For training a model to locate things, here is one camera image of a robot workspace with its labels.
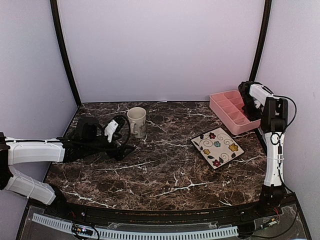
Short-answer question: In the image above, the pink divided organizer tray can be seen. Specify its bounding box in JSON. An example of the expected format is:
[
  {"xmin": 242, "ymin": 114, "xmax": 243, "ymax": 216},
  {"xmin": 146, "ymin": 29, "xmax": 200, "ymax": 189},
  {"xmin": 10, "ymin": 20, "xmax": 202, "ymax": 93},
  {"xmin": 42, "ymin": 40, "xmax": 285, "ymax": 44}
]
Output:
[{"xmin": 209, "ymin": 90, "xmax": 261, "ymax": 135}]

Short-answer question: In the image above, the black left frame post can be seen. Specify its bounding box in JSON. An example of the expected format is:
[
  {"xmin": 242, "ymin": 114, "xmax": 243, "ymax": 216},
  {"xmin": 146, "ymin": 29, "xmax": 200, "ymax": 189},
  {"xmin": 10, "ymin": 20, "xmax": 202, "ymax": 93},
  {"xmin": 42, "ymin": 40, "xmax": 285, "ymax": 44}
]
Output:
[{"xmin": 49, "ymin": 0, "xmax": 82, "ymax": 108}]

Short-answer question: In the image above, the circuit board with wires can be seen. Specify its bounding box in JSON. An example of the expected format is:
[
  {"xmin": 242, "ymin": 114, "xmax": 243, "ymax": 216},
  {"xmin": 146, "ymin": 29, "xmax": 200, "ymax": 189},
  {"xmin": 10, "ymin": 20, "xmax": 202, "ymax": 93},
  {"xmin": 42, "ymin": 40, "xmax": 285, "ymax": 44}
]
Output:
[
  {"xmin": 69, "ymin": 210, "xmax": 100, "ymax": 240},
  {"xmin": 254, "ymin": 207, "xmax": 285, "ymax": 234}
]

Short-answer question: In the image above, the black frame post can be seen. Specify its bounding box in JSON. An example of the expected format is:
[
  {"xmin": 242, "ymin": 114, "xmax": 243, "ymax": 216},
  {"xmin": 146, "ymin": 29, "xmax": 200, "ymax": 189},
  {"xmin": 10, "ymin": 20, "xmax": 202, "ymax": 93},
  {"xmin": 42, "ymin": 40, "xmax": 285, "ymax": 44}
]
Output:
[
  {"xmin": 49, "ymin": 0, "xmax": 82, "ymax": 108},
  {"xmin": 248, "ymin": 0, "xmax": 272, "ymax": 82}
]

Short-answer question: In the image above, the left circuit board with wires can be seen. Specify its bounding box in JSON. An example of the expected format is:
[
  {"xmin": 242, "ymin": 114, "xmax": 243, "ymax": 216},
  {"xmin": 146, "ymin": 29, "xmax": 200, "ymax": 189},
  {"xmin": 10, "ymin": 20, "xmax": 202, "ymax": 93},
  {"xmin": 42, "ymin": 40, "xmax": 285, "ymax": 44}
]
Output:
[{"xmin": 69, "ymin": 210, "xmax": 100, "ymax": 240}]

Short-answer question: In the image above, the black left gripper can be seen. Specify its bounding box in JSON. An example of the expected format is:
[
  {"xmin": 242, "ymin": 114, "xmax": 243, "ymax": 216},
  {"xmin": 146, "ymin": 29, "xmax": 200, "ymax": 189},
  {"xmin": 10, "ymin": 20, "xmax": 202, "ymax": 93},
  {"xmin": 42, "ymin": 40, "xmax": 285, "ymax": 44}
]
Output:
[{"xmin": 83, "ymin": 135, "xmax": 135, "ymax": 162}]

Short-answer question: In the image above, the cream ceramic mug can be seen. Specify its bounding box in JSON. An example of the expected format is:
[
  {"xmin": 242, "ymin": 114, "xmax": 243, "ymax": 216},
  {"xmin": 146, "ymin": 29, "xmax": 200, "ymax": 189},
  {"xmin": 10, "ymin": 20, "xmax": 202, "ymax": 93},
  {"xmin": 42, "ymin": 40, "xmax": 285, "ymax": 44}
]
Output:
[{"xmin": 127, "ymin": 107, "xmax": 147, "ymax": 139}]

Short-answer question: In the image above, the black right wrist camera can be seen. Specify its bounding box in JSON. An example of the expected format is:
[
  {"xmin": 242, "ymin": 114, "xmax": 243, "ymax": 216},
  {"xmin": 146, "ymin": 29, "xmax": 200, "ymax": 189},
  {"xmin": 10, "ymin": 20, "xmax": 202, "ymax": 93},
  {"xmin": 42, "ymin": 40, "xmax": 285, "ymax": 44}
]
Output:
[{"xmin": 238, "ymin": 81, "xmax": 251, "ymax": 99}]

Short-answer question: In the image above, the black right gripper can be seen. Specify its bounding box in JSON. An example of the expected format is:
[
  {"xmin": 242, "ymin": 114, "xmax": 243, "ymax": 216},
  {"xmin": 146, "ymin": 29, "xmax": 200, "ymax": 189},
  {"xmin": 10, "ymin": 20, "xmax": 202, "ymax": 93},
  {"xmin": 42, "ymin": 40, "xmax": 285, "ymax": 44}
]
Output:
[{"xmin": 242, "ymin": 95, "xmax": 262, "ymax": 121}]

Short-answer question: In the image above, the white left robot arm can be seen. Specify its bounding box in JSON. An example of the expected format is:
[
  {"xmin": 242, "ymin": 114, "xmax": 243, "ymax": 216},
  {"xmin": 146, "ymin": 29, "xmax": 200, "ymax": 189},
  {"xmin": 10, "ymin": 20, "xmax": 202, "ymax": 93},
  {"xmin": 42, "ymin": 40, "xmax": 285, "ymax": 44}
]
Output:
[{"xmin": 0, "ymin": 134, "xmax": 135, "ymax": 218}]

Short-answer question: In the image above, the black right frame post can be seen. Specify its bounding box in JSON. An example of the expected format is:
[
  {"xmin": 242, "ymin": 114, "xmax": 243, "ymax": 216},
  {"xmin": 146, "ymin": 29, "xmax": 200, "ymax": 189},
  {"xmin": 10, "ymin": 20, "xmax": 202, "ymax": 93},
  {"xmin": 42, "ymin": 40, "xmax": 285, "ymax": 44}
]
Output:
[{"xmin": 248, "ymin": 0, "xmax": 272, "ymax": 82}]

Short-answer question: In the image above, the floral patterned square coaster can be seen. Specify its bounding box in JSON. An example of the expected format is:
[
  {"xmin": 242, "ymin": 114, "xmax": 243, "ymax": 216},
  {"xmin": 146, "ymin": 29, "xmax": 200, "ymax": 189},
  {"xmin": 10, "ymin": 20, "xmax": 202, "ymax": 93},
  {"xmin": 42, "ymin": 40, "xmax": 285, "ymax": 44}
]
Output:
[{"xmin": 190, "ymin": 127, "xmax": 245, "ymax": 170}]

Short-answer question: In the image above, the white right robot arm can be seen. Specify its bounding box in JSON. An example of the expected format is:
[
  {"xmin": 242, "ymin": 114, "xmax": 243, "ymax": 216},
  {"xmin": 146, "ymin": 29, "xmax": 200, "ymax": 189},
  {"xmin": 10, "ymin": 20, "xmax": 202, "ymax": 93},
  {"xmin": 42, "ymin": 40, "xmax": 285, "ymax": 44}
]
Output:
[{"xmin": 238, "ymin": 81, "xmax": 297, "ymax": 217}]

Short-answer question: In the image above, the white slotted cable duct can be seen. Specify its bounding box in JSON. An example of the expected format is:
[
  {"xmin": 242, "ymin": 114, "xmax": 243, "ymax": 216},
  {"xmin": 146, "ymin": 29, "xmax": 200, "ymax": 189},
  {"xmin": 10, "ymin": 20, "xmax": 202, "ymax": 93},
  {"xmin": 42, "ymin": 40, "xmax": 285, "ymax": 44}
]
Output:
[{"xmin": 31, "ymin": 213, "xmax": 239, "ymax": 240}]

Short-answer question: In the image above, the right circuit board with wires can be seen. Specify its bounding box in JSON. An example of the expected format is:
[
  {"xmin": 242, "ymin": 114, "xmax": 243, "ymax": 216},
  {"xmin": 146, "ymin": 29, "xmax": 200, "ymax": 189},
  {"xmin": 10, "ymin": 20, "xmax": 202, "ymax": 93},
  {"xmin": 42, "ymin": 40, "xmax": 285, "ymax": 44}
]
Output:
[{"xmin": 254, "ymin": 207, "xmax": 285, "ymax": 234}]

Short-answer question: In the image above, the black table edge rail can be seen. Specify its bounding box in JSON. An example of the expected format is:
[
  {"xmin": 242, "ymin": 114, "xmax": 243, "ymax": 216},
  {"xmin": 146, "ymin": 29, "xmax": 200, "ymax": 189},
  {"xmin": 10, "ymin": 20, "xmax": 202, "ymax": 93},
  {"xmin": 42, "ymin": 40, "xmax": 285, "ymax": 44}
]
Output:
[{"xmin": 24, "ymin": 193, "xmax": 298, "ymax": 226}]

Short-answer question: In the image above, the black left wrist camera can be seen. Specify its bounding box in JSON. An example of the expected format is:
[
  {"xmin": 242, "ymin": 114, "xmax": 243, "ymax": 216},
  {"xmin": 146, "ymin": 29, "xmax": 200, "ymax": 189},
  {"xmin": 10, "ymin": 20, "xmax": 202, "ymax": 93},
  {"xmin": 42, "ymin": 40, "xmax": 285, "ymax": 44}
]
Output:
[{"xmin": 75, "ymin": 117, "xmax": 99, "ymax": 141}]

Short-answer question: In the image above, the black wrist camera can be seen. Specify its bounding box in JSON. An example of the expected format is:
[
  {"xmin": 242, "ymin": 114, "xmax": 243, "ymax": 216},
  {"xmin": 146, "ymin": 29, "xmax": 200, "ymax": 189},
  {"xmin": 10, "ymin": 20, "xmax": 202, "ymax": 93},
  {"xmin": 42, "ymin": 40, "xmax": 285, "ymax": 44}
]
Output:
[
  {"xmin": 75, "ymin": 117, "xmax": 99, "ymax": 141},
  {"xmin": 238, "ymin": 81, "xmax": 251, "ymax": 99}
]

